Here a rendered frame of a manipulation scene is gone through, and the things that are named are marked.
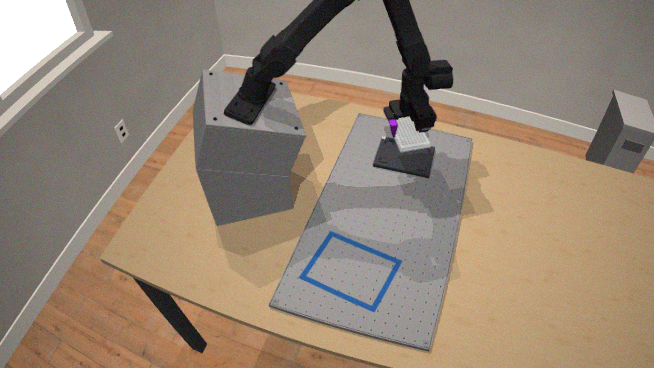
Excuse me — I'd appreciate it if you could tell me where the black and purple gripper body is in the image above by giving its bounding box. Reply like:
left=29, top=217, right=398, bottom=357
left=383, top=89, right=437, bottom=122

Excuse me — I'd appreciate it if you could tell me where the blue tape outline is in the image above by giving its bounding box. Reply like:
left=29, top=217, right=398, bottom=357
left=299, top=231, right=402, bottom=312

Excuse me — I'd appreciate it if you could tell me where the white well plate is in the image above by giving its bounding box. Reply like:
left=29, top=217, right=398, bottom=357
left=394, top=117, right=431, bottom=153

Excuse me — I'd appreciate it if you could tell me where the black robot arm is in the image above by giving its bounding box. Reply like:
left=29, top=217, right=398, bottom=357
left=224, top=0, right=453, bottom=133

